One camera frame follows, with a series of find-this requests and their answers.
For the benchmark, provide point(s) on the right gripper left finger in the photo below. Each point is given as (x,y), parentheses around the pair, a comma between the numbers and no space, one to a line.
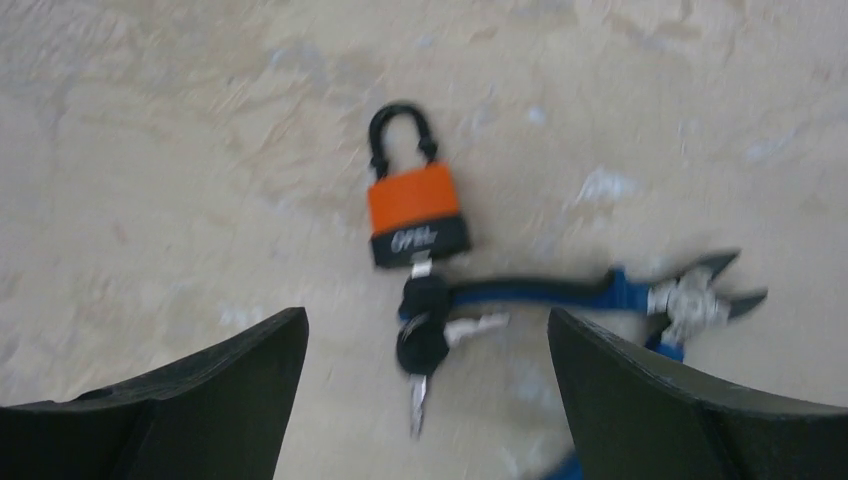
(220,413)

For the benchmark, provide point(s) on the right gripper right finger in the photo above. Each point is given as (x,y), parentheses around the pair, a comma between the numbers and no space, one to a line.
(636,414)

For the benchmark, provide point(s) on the orange black padlock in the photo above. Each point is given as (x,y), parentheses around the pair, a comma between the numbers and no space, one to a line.
(416,220)

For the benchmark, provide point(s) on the blue handled pliers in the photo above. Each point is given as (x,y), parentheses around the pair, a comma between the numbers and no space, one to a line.
(685,303)

